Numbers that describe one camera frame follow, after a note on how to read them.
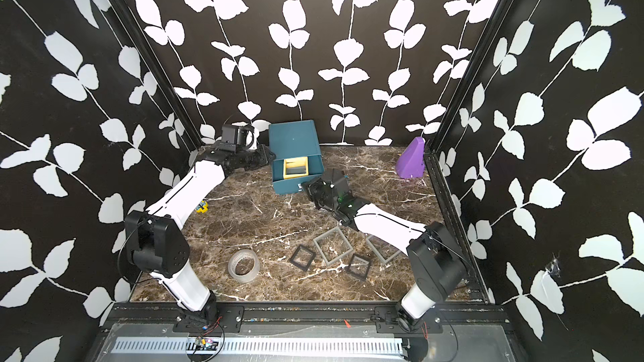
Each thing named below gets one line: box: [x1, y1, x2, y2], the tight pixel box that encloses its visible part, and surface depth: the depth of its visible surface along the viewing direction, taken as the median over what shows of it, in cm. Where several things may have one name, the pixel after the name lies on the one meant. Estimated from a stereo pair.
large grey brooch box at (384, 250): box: [365, 234, 402, 264], surface depth 90 cm
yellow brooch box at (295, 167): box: [282, 155, 310, 180], surface depth 92 cm
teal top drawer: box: [271, 154, 325, 185], surface depth 91 cm
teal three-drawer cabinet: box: [268, 119, 325, 195], surface depth 92 cm
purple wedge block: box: [395, 136, 426, 179], surface depth 106 cm
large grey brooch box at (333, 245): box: [312, 226, 354, 266], surface depth 92 cm
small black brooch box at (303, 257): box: [289, 243, 317, 272], surface depth 88 cm
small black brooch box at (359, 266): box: [347, 253, 372, 281], surface depth 86 cm
